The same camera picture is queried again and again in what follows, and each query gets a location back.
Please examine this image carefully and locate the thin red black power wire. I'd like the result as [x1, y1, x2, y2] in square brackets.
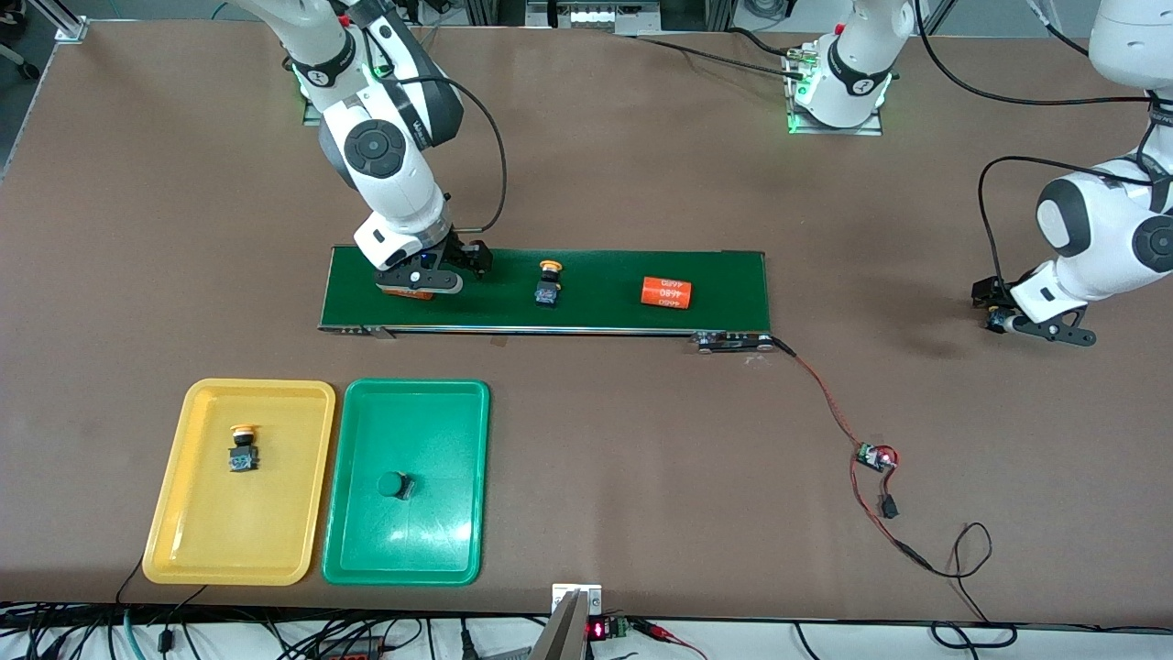
[848, 449, 1020, 650]

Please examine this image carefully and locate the aluminium frame with light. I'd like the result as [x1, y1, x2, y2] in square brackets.
[463, 0, 734, 36]

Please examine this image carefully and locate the green plastic tray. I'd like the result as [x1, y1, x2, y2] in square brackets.
[321, 378, 491, 587]

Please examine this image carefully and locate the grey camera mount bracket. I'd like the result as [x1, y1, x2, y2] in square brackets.
[530, 584, 604, 660]

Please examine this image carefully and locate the black cable on table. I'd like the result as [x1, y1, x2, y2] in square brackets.
[632, 26, 817, 83]

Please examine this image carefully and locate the red clip lead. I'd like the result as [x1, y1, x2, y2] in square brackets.
[632, 619, 708, 660]

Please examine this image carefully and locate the green conveyor belt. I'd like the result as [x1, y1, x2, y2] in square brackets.
[317, 245, 773, 355]

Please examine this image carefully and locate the red black twisted wire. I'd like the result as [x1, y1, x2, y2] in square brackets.
[773, 337, 867, 450]

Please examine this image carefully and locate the black cable with connector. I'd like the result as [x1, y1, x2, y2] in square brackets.
[156, 585, 210, 656]

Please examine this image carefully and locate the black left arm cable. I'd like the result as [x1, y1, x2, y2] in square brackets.
[912, 0, 1173, 290]

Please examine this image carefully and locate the aluminium frame profile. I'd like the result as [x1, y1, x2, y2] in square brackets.
[27, 0, 90, 42]

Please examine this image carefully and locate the yellow plastic tray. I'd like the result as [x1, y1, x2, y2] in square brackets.
[142, 378, 337, 587]

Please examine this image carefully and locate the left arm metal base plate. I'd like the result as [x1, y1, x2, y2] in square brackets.
[786, 46, 885, 137]

